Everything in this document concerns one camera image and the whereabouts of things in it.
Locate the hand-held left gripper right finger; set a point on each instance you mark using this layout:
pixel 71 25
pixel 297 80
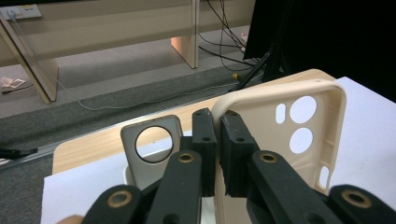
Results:
pixel 236 155

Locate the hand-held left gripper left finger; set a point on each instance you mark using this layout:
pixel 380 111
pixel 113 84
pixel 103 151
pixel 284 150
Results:
pixel 204 149

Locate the beige phone case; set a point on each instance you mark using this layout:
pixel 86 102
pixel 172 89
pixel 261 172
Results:
pixel 258 124

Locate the dark transparent phone case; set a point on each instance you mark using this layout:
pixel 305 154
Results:
pixel 130 155

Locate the yellow floor tape piece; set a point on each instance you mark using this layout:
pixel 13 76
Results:
pixel 235 76

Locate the white table mat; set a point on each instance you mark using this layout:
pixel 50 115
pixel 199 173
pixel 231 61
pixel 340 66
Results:
pixel 369 130

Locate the light wooden desk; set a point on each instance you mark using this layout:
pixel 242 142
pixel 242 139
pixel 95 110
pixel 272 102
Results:
pixel 109 34

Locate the black curtain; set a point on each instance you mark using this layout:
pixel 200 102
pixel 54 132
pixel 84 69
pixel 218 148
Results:
pixel 336 37

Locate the white power socket strip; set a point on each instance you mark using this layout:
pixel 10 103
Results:
pixel 21 11

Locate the metal floor rail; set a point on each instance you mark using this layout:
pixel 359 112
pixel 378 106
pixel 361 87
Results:
pixel 77 140

